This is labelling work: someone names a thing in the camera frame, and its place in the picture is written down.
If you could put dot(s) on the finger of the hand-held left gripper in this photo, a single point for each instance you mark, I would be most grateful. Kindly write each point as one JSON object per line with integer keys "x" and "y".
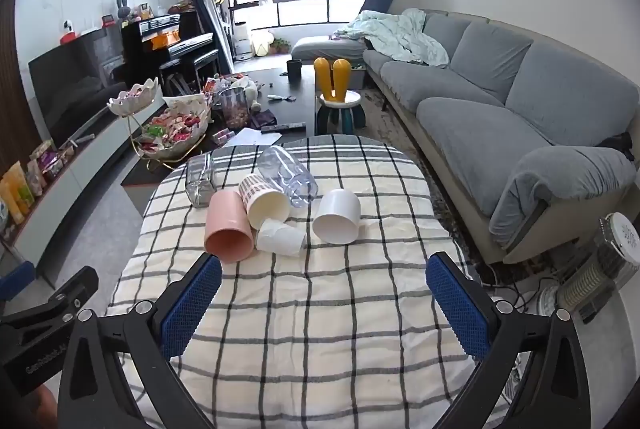
{"x": 75, "y": 291}

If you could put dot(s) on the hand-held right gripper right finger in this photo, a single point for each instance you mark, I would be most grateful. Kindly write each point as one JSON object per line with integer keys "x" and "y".
{"x": 462, "y": 309}

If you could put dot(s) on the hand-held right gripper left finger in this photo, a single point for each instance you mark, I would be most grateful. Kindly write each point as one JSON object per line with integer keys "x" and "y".
{"x": 192, "y": 304}

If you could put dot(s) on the pink cup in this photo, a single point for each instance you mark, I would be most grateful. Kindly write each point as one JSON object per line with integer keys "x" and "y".
{"x": 227, "y": 224}

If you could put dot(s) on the small white paper cup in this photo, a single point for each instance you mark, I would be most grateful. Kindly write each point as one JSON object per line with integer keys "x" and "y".
{"x": 280, "y": 236}

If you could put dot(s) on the checked paper cup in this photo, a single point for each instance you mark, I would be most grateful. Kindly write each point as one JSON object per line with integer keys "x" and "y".
{"x": 267, "y": 209}

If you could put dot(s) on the square clear glass cup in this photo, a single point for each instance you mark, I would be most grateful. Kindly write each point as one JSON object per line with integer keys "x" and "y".
{"x": 200, "y": 181}

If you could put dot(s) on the white plastic cup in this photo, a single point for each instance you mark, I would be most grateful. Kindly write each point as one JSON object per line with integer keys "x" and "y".
{"x": 335, "y": 214}

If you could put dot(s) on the clear plastic cup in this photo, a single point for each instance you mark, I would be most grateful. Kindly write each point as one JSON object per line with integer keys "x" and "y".
{"x": 287, "y": 174}

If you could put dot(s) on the black cup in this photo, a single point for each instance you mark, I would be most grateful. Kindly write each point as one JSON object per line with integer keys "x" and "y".
{"x": 294, "y": 71}

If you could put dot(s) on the person's left hand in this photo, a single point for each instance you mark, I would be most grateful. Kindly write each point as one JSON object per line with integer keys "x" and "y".
{"x": 44, "y": 409}

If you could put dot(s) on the grey television cabinet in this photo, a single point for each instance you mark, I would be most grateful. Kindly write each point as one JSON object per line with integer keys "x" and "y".
{"x": 75, "y": 179}

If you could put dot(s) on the row of snack bags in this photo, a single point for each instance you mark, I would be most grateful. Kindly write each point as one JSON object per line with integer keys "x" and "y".
{"x": 20, "y": 189}

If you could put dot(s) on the checked tablecloth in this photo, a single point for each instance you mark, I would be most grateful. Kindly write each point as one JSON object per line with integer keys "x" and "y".
{"x": 320, "y": 309}

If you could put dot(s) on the electric heater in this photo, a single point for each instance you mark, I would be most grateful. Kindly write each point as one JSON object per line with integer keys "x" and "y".
{"x": 590, "y": 279}

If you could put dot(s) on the white paper sheets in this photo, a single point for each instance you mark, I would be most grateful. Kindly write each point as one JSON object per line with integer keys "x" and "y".
{"x": 255, "y": 136}

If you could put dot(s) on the white tiered snack tray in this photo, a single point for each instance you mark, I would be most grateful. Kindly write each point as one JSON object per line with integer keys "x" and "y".
{"x": 175, "y": 124}

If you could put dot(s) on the purple cloth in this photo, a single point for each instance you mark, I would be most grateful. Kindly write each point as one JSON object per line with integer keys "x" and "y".
{"x": 262, "y": 119}

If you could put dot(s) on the black remote control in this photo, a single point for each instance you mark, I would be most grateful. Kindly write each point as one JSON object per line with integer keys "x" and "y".
{"x": 282, "y": 127}

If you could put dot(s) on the clear jar of nuts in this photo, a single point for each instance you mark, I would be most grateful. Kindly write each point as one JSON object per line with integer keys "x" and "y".
{"x": 234, "y": 109}

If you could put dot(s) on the black television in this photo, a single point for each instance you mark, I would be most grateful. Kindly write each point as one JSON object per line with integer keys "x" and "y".
{"x": 75, "y": 79}

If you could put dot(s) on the grey sofa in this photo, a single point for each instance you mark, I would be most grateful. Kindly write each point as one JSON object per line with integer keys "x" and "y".
{"x": 500, "y": 99}

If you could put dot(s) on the black coffee table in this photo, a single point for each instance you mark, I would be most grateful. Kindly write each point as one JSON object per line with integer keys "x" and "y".
{"x": 295, "y": 114}

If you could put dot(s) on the black piano bench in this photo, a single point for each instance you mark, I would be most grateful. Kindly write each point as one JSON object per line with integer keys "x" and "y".
{"x": 200, "y": 57}

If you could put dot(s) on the black piano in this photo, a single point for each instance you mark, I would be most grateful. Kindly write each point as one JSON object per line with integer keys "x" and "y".
{"x": 150, "y": 44}

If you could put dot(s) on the yellow rabbit ear stool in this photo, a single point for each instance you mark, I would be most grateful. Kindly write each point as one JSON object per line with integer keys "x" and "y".
{"x": 332, "y": 79}

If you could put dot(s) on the white air purifier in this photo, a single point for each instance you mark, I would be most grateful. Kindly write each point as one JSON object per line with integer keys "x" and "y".
{"x": 242, "y": 39}

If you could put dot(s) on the potted plant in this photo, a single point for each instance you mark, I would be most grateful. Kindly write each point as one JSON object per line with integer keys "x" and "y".
{"x": 281, "y": 45}

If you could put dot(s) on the light green blanket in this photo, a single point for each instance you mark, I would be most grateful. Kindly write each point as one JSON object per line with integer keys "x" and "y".
{"x": 400, "y": 34}

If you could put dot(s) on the grey rabbit plush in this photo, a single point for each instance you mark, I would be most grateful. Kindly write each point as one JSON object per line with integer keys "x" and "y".
{"x": 122, "y": 9}

